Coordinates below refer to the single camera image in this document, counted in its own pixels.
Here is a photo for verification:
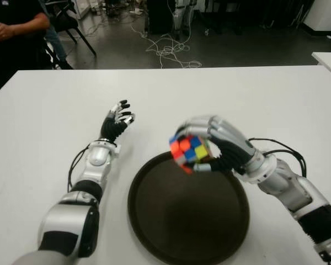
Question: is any leg in blue jeans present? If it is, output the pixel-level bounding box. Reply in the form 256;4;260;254
44;26;72;70

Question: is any multicoloured Rubik's cube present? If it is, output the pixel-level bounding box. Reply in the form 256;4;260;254
168;134;213;174

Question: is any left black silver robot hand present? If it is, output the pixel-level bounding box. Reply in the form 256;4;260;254
100;99;136;144

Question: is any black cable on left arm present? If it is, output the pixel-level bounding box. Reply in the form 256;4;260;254
68;143;90;194

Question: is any white cabinet with black base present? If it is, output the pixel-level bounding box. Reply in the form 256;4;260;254
302;0;331;36

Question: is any dark brown round plate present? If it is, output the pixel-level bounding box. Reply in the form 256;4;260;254
127;151;250;265

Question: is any black folding chair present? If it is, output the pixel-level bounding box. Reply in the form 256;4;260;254
42;0;97;70

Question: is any tangled white floor cable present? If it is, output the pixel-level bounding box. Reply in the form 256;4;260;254
129;22;202;69

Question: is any white side table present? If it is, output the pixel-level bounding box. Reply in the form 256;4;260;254
311;51;331;83

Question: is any seated person in black clothes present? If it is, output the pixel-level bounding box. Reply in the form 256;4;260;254
0;0;51;96

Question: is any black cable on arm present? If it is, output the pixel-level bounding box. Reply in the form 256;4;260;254
248;137;307;177
68;143;90;194

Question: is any bare forearm of seated person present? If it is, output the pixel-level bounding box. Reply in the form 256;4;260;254
0;13;51;43

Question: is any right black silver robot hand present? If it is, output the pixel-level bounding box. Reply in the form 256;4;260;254
173;114;259;177

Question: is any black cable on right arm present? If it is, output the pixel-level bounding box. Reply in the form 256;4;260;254
248;137;307;177

